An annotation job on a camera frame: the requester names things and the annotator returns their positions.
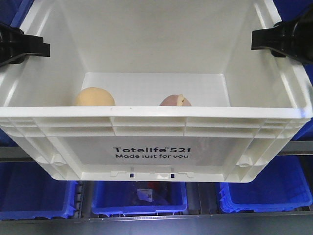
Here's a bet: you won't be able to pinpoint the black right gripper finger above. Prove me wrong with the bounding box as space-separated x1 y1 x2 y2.
251 9 313 64

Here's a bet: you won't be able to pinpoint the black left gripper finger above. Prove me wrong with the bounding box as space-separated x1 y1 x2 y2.
0 23 50 66

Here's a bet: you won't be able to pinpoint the cream bread roll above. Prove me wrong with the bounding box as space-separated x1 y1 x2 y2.
75 87 115 106

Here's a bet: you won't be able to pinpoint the white plastic Totelife tote box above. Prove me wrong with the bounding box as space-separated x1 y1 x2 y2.
0 0 313 183

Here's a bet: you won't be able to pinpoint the blue bin upper left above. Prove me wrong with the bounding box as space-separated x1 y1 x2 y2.
0 0 34 27

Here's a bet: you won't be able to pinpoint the blue bin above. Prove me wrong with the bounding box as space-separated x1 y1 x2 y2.
216 155 313 213
0 162 77 220
0 0 34 27
91 181 188 217

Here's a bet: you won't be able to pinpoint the blue bin lower left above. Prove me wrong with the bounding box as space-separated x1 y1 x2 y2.
0 162 77 220

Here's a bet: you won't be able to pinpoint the blue bin lower right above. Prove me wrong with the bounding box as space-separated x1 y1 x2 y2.
216 155 313 213

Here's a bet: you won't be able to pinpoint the blue bin lower centre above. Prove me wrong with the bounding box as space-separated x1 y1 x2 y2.
91 181 188 217

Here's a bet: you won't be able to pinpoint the bagged black parts with label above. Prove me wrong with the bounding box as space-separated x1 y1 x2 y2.
134 181 170 206

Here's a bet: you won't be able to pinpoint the metal shelf front rail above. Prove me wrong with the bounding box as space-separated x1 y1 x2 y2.
0 214 313 235

